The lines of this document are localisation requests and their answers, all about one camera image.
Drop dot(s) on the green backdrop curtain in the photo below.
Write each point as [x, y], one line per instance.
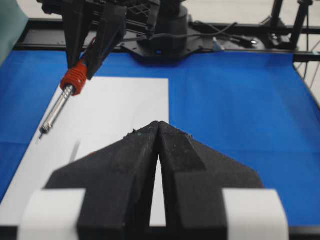
[12, 24]

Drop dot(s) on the blue table cloth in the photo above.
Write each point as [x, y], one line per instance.
[252, 107]

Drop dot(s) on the white paper sheet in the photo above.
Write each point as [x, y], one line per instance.
[107, 109]

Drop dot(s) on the red soldering iron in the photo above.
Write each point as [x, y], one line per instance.
[71, 84]

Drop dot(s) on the black mounting rail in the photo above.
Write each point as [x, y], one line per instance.
[48, 35]

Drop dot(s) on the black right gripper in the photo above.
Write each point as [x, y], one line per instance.
[113, 18]

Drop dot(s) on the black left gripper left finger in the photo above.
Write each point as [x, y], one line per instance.
[119, 182]

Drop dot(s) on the black camera stand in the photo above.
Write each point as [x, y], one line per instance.
[280, 36]

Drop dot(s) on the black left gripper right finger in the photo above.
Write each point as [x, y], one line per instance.
[193, 177]

